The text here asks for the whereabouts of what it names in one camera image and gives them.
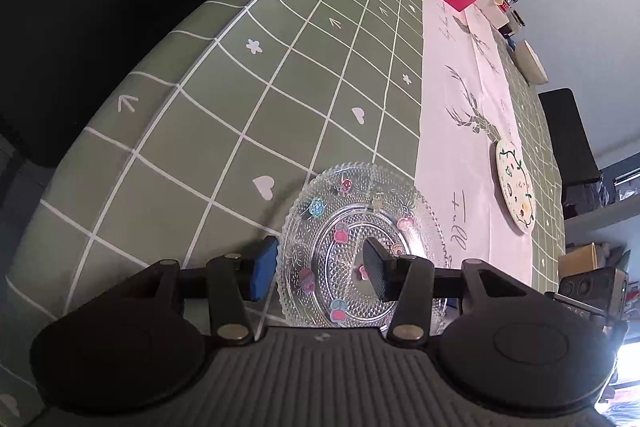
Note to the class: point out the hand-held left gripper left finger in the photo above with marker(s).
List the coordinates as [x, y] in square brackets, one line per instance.
[265, 267]

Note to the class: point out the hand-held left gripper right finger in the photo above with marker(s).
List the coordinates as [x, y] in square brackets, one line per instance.
[376, 272]

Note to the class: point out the clear glass plate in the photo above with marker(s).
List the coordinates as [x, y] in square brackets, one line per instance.
[340, 202]

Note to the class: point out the floral white plate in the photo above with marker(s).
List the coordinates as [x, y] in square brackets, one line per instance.
[515, 187]

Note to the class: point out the grey shelf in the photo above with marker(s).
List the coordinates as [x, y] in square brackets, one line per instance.
[605, 209]

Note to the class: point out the black wooden chair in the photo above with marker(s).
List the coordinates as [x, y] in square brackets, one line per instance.
[570, 137]
[100, 7]

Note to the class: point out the green checked tablecloth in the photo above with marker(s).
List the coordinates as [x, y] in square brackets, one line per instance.
[250, 107]

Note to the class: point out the white table runner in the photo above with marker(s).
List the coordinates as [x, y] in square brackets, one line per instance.
[450, 107]

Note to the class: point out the cream ceramic bowl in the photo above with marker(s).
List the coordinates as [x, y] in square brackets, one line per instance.
[531, 62]

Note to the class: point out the tall dark glass jar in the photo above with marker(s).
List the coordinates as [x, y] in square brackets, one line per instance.
[517, 24]

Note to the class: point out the white flat box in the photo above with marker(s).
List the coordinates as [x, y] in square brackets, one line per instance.
[492, 14]

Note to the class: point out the small dark bottle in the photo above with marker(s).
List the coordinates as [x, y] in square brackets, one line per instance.
[510, 1]

